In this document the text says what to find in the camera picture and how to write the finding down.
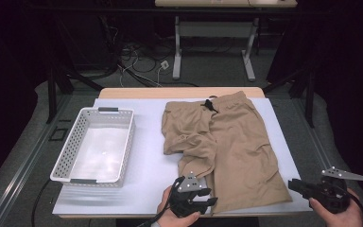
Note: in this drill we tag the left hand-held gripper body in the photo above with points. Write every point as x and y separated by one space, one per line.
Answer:
187 186

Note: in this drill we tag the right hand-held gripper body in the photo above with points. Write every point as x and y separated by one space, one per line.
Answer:
331 194

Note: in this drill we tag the beige shorts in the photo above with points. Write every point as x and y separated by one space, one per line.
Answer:
239 142

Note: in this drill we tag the white perforated plastic basket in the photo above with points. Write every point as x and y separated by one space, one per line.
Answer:
75 132

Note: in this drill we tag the person's right hand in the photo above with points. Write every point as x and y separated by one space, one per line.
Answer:
334 220

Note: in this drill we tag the person's left hand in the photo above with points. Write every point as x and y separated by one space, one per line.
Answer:
170 220

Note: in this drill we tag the white table mat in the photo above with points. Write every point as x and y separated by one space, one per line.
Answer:
145 157

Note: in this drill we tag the black metal stand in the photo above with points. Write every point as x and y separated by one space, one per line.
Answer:
52 94
310 101

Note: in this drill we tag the dark curtain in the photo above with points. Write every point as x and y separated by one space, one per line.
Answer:
349 94
6 94

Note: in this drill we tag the wooden table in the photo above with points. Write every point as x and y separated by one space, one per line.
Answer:
138 93

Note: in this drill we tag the white power adapter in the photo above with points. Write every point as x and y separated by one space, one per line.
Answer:
164 64

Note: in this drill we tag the white-legged desk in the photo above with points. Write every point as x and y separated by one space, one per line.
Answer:
177 47

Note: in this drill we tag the aluminium floor rail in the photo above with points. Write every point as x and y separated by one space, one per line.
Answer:
324 164
22 170

